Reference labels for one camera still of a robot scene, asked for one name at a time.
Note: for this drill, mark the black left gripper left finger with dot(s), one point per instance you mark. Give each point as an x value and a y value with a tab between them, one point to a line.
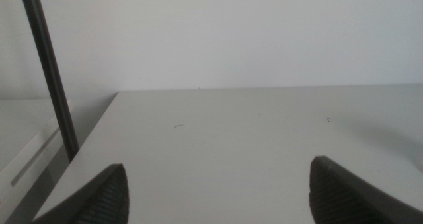
99	201

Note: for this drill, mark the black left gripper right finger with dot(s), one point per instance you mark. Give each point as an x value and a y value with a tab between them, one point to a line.
347	197

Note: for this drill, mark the white side cabinet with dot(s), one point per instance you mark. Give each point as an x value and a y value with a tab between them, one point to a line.
23	151

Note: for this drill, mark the black stand pole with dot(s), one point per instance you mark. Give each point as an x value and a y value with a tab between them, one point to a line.
49	72

